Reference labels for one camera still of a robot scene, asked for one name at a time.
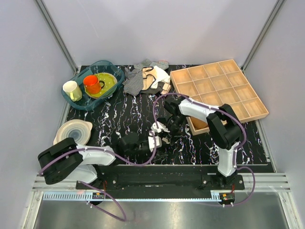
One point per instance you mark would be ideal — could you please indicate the black underwear beige waistband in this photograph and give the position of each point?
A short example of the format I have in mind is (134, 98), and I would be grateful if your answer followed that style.
(169, 140)

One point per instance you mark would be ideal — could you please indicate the wooden compartment tray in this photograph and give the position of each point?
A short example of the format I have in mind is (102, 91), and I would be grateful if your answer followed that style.
(220, 83)

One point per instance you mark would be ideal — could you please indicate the green dotted plate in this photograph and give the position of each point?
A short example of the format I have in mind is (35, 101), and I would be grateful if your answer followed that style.
(108, 85)

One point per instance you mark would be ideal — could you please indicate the rolled tan underwear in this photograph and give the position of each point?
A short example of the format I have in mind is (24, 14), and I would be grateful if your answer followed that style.
(198, 124)

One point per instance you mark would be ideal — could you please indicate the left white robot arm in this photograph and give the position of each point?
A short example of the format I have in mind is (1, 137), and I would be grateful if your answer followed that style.
(69, 160)

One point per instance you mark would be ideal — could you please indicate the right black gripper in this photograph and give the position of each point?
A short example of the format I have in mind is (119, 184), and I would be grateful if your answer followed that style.
(178, 133)

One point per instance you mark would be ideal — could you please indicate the beige white underwear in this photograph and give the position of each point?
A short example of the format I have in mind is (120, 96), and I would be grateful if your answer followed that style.
(152, 76)

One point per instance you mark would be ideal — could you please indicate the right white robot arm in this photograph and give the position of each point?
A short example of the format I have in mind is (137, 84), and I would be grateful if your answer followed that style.
(224, 127)

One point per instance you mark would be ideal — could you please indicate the orange mug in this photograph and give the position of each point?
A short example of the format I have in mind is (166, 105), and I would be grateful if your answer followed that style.
(92, 84)

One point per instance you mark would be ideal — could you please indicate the striped grey garment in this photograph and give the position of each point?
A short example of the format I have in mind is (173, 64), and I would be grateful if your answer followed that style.
(134, 81)

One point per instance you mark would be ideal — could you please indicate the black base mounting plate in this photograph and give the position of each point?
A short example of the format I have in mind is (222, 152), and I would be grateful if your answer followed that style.
(164, 182)

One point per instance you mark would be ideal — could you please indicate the pale yellow mug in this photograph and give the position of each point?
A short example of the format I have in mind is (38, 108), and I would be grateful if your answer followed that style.
(73, 91)

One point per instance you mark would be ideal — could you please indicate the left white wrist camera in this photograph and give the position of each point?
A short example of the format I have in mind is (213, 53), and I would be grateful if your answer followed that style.
(154, 142)

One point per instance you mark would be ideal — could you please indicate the dark beige folded underwear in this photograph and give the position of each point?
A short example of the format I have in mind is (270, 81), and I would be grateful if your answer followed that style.
(162, 88)

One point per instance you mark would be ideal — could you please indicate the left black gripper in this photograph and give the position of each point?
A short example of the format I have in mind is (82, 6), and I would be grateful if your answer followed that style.
(149, 152)

